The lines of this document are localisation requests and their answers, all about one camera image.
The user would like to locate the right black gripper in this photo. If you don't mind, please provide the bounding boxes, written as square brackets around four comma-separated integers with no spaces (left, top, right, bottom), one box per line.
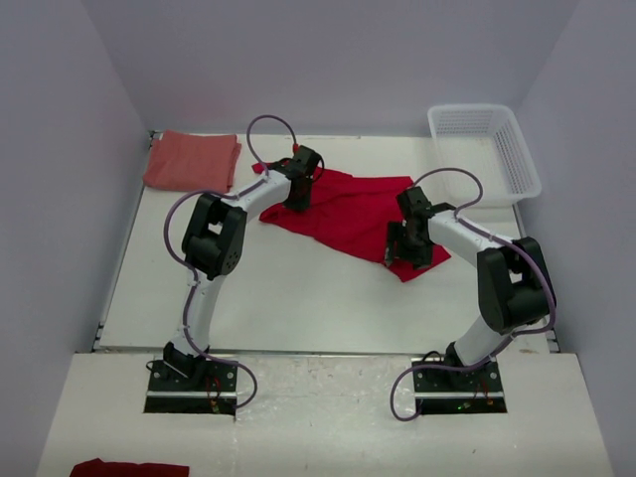
[386,222,433,272]

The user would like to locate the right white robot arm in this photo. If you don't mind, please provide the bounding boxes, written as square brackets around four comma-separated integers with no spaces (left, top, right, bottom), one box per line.
[385,187,556,391]

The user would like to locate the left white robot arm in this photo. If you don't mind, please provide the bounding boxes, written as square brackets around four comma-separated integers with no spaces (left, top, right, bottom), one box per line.
[163,146,324,391]

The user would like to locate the white plastic basket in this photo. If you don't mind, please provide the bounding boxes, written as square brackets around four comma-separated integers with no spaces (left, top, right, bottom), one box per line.
[427,103,542,208]

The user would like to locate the folded pink t shirt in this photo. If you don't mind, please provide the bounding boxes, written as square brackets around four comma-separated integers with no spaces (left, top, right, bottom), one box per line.
[143,130,241,194]

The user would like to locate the dark red cloth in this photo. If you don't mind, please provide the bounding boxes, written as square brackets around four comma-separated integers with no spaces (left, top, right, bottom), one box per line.
[70,458,190,477]

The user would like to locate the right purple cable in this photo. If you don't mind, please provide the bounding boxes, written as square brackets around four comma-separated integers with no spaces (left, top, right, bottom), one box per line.
[390,167,557,423]

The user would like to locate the purple cable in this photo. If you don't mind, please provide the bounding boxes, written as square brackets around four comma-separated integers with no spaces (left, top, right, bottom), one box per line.
[163,114,299,411]
[390,167,557,423]

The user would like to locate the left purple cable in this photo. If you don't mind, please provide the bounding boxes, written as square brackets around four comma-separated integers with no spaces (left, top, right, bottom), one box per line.
[163,114,299,411]

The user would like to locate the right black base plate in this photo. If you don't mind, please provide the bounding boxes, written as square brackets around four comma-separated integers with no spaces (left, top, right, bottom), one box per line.
[412,362,507,415]

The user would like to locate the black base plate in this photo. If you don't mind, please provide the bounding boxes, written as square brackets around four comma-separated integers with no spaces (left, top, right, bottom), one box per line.
[143,360,238,416]
[412,362,507,415]

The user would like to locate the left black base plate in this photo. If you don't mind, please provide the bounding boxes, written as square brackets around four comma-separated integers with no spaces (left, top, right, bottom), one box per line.
[143,360,238,416]

